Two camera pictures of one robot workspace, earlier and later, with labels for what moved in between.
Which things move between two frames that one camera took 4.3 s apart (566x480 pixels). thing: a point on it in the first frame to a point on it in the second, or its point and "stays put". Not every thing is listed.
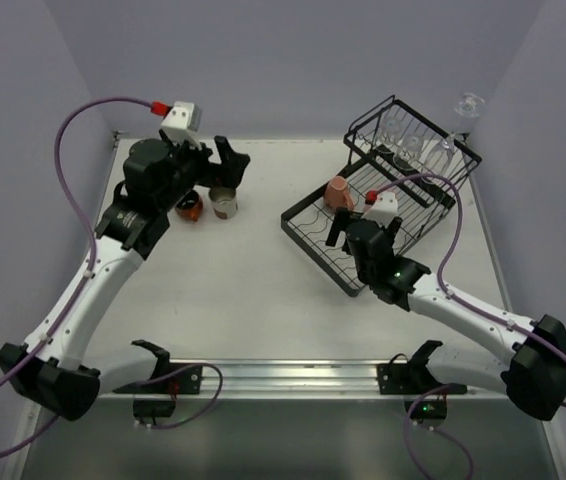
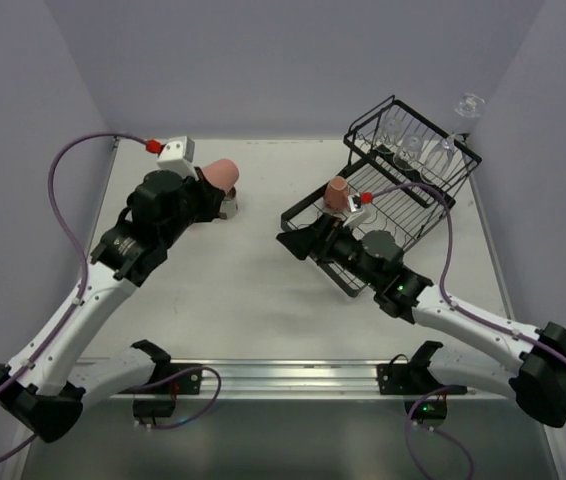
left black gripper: [214, 163] to [208, 195]
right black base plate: [410, 379] stays put
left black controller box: [153, 407] stays put
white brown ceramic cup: [224, 203] stays put
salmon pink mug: [337, 193] stays put
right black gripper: [363, 228] to [320, 240]
